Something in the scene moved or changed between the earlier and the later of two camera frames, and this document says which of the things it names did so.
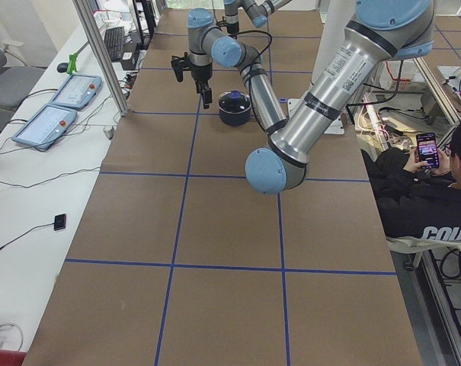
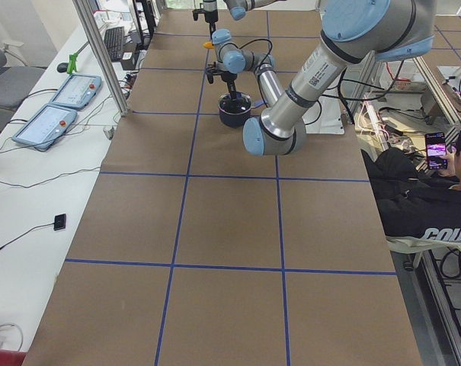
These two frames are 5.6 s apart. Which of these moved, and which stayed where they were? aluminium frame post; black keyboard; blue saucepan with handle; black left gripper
Moved: black left gripper
Stayed: black keyboard; aluminium frame post; blue saucepan with handle
